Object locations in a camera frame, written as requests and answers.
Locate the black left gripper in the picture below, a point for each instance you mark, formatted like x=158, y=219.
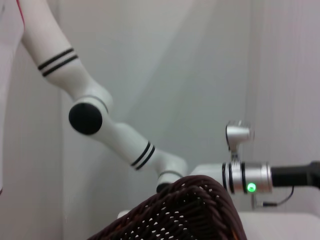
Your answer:
x=295, y=176

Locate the dark brown woven plastic basket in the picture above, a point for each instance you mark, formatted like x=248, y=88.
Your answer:
x=175, y=212

